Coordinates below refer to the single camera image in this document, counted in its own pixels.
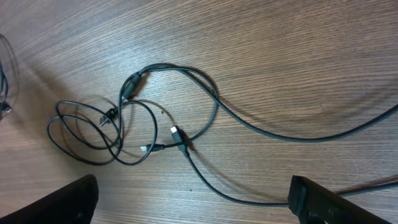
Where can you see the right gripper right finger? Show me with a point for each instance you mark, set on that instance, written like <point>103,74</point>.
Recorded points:
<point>312,203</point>

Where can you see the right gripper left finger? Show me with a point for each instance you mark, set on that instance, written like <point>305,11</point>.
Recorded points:
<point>73,203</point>

